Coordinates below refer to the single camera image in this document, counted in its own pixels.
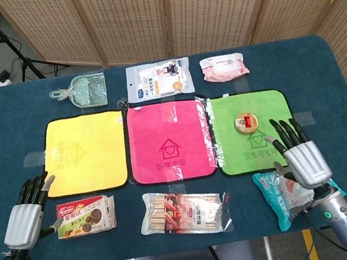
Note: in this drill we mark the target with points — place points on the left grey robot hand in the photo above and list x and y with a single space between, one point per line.
24 222

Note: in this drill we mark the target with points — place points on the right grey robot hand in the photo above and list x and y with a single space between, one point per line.
307 161

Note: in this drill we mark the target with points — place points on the round gold tin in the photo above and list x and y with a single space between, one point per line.
246 122

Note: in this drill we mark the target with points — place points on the green towel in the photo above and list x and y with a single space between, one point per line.
232 147

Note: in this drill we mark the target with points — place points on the yellow towel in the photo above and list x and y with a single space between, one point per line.
88 133

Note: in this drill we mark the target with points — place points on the pink towel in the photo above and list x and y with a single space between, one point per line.
159 122

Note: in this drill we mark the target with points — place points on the teal snack bag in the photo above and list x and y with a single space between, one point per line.
274 196

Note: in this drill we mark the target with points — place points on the open cookie carton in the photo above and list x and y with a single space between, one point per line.
85 216

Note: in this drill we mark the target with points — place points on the crinkled clear tape strip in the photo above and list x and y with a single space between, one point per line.
206 131

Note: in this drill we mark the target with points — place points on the pink wet wipes pack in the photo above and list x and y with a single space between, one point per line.
223 67

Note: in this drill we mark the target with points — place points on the bamboo chopsticks pack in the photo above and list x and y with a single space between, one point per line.
184 215

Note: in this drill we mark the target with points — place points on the bagged green plastic dustpan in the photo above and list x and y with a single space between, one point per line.
88 90

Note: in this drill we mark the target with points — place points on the black tripod stand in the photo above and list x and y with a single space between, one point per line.
17 54

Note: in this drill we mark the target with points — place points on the white printed pouch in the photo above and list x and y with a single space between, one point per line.
159 79

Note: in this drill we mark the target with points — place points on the wooden folding screen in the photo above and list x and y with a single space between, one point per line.
174 11

